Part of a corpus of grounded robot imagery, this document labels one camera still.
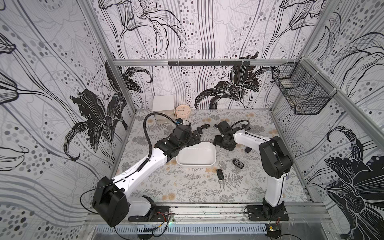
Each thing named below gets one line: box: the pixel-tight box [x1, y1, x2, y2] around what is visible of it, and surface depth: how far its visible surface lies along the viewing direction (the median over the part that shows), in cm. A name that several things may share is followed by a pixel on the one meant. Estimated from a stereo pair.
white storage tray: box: [176, 142, 217, 167], surface depth 92 cm
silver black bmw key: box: [232, 158, 245, 169], surface depth 90 cm
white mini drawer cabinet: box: [152, 95, 177, 124], surface depth 107 cm
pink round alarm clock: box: [175, 104, 191, 120], surface depth 117 cm
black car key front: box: [216, 168, 225, 180], surface depth 86 cm
